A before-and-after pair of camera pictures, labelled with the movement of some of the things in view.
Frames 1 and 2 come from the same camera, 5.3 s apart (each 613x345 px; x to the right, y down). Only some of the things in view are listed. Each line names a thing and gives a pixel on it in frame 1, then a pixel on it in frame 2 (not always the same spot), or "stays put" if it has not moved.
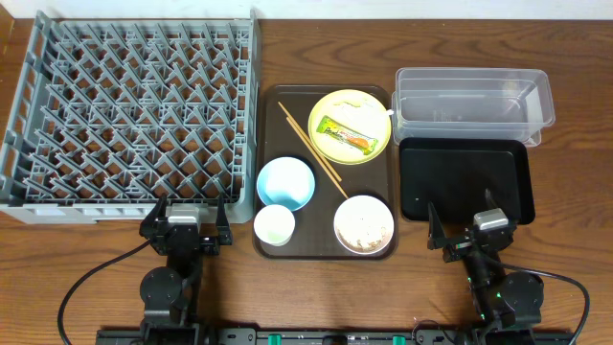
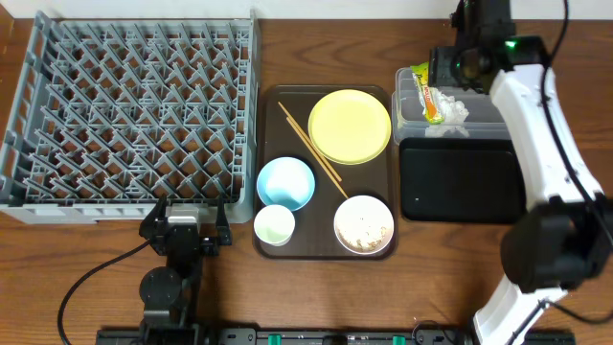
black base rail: [335, 335] stays put
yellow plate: [350, 126] stays put
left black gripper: [184, 237] stays put
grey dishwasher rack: [111, 115] stays put
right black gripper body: [457, 252] → [446, 70]
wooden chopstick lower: [317, 157] stays put
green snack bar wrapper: [347, 135] → [420, 74]
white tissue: [366, 114] → [453, 111]
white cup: [274, 224] stays put
